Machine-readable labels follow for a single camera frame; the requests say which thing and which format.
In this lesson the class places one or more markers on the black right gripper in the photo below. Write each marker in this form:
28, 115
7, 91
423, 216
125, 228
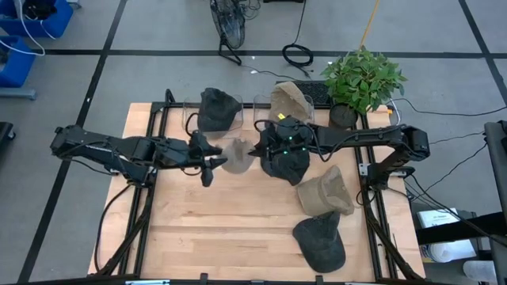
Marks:
291, 132

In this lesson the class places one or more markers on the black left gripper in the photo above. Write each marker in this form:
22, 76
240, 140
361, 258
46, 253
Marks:
200, 152

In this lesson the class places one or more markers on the beige baseball cap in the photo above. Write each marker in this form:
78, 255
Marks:
289, 101
325, 194
237, 156

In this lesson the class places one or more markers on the dark grey baseball cap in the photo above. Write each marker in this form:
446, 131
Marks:
319, 245
287, 170
218, 111

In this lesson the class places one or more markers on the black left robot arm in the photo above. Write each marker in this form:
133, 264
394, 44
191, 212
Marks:
99, 148

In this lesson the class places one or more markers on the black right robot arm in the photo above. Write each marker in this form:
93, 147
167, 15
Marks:
356, 136

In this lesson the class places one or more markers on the clear plastic bin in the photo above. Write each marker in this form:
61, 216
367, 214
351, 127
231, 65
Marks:
259, 109
186, 115

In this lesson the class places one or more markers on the black floor mat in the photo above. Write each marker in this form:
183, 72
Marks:
319, 91

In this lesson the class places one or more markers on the black plant pot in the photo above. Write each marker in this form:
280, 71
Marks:
342, 118

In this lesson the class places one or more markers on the silver mounting plate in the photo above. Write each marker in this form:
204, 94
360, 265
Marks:
363, 169

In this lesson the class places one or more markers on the green leafy plant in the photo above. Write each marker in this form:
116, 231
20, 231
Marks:
362, 79

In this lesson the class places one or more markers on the black floor fan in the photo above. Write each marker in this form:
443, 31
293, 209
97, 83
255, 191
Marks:
229, 23

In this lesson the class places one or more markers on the white booklet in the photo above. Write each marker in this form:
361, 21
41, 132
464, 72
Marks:
437, 217

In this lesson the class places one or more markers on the large blue plastic bin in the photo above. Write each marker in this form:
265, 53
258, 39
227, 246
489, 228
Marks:
59, 23

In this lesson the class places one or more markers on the grey metal base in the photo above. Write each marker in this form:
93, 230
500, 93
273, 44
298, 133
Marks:
16, 94

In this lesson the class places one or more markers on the black bar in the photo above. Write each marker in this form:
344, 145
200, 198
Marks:
455, 231

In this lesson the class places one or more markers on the small blue plastic bin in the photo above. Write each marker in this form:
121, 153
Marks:
17, 67

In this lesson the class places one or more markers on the black item in bin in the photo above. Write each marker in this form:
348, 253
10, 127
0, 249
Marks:
39, 8

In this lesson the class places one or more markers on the silver table bracket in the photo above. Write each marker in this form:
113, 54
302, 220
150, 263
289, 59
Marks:
146, 282

